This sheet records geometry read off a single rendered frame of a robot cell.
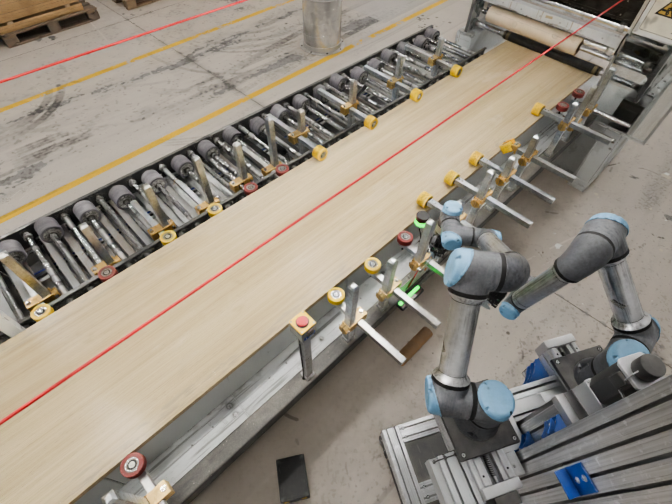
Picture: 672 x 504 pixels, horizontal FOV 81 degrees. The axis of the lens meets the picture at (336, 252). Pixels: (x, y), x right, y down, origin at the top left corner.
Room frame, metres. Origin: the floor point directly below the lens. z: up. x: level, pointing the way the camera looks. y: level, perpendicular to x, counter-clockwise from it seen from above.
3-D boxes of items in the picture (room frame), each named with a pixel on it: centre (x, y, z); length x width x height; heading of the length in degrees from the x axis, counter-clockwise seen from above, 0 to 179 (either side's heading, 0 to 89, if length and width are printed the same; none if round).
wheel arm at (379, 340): (0.79, -0.15, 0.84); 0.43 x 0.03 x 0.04; 46
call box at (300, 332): (0.63, 0.11, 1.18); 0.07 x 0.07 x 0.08; 46
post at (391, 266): (0.99, -0.25, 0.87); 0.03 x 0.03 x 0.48; 46
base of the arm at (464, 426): (0.38, -0.51, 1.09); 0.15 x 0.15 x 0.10
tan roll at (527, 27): (3.25, -1.67, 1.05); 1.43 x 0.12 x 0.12; 46
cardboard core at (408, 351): (1.08, -0.53, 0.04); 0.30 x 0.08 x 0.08; 136
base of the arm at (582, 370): (0.53, -0.98, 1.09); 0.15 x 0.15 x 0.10
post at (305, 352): (0.63, 0.11, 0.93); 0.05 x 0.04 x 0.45; 136
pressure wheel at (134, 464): (0.21, 0.69, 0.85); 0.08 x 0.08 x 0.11
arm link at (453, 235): (0.98, -0.46, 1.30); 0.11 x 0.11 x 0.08; 83
